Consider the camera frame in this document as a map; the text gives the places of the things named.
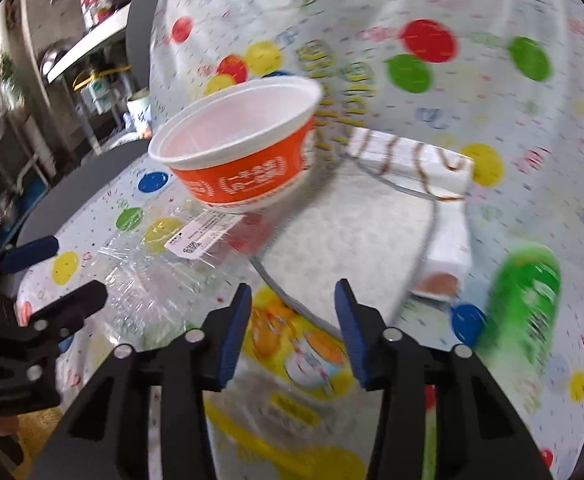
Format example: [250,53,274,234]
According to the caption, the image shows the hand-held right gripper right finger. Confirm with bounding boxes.
[334,278,555,480]

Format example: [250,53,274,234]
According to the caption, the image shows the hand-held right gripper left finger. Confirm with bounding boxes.
[29,282,253,480]

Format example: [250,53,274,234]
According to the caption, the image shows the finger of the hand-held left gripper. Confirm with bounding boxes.
[0,237,61,275]
[17,280,109,341]

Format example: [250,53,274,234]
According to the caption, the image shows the yellow orange snack wrapper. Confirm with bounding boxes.
[204,285,375,480]

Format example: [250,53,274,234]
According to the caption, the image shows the clear plastic wrapper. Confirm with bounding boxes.
[97,205,255,323]

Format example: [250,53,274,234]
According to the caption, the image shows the grey speckled towel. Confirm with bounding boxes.
[249,152,467,336]

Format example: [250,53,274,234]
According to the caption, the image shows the orange instant noodle bowl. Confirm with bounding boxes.
[148,76,323,212]

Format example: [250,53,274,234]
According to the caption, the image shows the green plastic bottle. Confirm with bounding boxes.
[476,242,563,378]

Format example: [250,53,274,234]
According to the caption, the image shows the white tin can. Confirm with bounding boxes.
[126,89,153,138]

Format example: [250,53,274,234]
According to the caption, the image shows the round metal lid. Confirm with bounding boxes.
[39,47,74,79]

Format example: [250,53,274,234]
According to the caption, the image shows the white kitchen counter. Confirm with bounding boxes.
[44,2,133,83]

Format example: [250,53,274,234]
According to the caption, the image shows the red seasoning jar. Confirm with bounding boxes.
[79,0,115,31]

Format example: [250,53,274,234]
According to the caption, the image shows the balloon print plastic cover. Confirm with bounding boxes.
[14,0,584,480]

